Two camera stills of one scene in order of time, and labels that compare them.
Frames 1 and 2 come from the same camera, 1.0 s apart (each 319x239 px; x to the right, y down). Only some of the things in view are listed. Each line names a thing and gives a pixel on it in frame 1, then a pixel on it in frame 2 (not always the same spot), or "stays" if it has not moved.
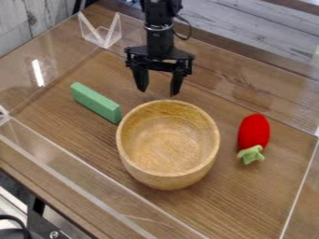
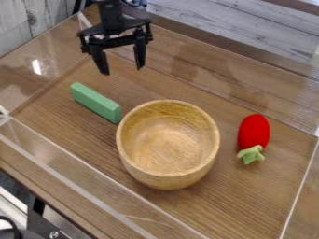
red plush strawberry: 253,133 stays
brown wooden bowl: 169,142 stays
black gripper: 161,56 to 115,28
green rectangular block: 96,103 stays
